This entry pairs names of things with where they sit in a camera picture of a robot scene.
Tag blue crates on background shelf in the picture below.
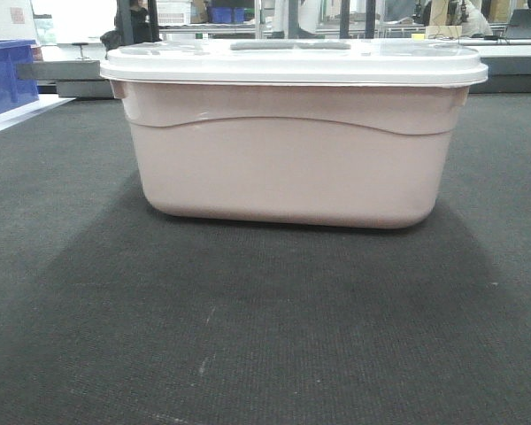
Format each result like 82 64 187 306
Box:
207 6 245 24

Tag pink bin with white lid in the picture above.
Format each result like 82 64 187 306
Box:
100 38 489 228

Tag person in white coat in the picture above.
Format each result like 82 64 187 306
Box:
447 1 494 38

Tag blue plastic crate far left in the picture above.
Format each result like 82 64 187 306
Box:
0 39 39 114

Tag grey metal platform edge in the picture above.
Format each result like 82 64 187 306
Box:
16 59 113 99

